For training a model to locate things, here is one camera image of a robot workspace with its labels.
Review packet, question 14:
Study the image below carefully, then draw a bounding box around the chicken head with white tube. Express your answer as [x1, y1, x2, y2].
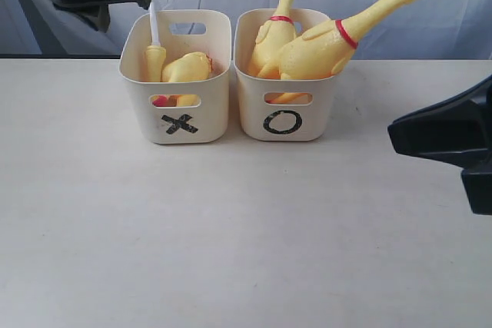
[144, 0, 180, 108]

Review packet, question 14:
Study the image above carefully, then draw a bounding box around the headless yellow chicken body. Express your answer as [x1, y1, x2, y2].
[161, 51, 214, 108]

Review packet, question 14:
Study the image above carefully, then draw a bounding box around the whole yellow rubber chicken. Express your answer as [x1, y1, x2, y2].
[258, 0, 416, 80]
[246, 0, 308, 105]

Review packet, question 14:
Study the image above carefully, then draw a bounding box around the blue backdrop cloth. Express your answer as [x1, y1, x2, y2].
[1, 0, 491, 59]

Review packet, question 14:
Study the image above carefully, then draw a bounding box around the cream bin marked X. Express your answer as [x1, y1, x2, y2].
[119, 9, 231, 144]

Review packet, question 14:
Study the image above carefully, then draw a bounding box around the cream bin marked O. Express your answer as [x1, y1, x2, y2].
[234, 8, 341, 142]

